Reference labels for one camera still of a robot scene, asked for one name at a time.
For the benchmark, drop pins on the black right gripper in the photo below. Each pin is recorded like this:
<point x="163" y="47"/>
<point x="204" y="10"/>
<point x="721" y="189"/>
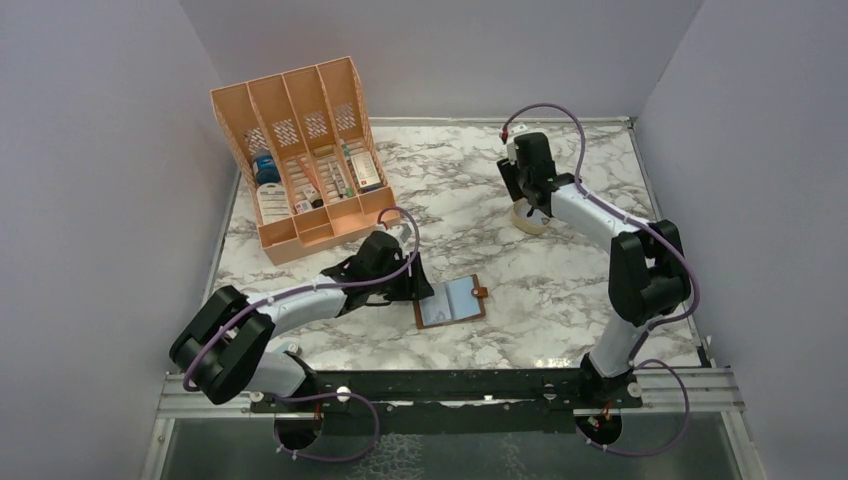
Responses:
<point x="508" y="172"/>

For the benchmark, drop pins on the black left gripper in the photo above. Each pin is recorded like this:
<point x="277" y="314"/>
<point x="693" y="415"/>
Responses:
<point x="412" y="288"/>

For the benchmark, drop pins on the brown leather card holder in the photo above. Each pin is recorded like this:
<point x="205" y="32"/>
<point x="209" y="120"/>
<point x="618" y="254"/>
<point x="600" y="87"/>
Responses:
<point x="455" y="301"/>

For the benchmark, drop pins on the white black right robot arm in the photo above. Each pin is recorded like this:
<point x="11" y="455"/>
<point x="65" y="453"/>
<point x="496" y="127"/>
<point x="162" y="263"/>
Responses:
<point x="648" y="276"/>

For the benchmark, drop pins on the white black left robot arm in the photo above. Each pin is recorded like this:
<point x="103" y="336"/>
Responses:
<point x="222" y="351"/>

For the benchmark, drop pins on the beige oval card tray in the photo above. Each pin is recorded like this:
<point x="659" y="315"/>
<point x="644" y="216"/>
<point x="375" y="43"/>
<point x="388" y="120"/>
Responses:
<point x="531" y="227"/>

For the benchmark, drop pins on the white red card box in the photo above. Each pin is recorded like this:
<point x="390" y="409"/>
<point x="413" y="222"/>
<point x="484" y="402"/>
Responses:
<point x="365" y="171"/>

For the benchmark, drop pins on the orange plastic desk organizer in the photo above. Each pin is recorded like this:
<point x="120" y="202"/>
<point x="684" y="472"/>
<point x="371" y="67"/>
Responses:
<point x="310" y="120"/>

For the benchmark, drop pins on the white label packet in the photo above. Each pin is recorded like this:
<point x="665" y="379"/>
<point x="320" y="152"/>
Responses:
<point x="273" y="202"/>

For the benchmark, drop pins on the blue round tape roll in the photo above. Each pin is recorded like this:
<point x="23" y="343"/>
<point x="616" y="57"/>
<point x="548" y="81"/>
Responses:
<point x="265" y="169"/>

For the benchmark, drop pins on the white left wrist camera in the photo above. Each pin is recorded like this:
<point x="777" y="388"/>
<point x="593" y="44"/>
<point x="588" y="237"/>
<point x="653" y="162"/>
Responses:
<point x="402" y="233"/>

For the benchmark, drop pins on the black metal mounting rail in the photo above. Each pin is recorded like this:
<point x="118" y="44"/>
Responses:
<point x="432" y="402"/>

